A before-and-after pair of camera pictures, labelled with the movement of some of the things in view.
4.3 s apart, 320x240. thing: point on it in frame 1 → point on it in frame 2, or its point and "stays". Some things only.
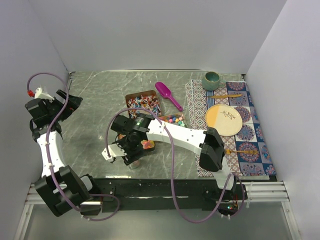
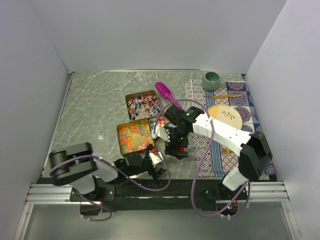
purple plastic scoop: [165, 92] stays
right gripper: [130, 156] → [171, 147]
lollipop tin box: [147, 99] stays
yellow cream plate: [226, 118] stays
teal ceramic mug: [211, 81] stays
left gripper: [73, 103] → [155, 174]
